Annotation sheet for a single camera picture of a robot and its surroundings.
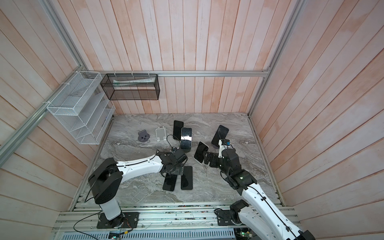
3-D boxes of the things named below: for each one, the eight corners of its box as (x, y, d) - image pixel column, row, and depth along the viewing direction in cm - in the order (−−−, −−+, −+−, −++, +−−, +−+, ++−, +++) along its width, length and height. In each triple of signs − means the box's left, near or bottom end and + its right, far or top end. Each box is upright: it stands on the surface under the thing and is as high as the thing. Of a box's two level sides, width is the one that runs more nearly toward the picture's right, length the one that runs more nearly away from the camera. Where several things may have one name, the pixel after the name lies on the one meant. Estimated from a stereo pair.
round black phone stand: (140, 142, 106) (136, 134, 99) (141, 137, 109) (137, 129, 102) (148, 142, 106) (145, 134, 99) (149, 137, 109) (146, 129, 102)
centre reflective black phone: (181, 152, 101) (180, 141, 91) (182, 139, 108) (181, 127, 98) (191, 152, 101) (191, 141, 91) (191, 139, 108) (191, 127, 98)
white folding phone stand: (157, 141, 106) (155, 137, 102) (156, 129, 114) (155, 124, 109) (166, 140, 107) (165, 135, 103) (165, 128, 114) (164, 123, 110)
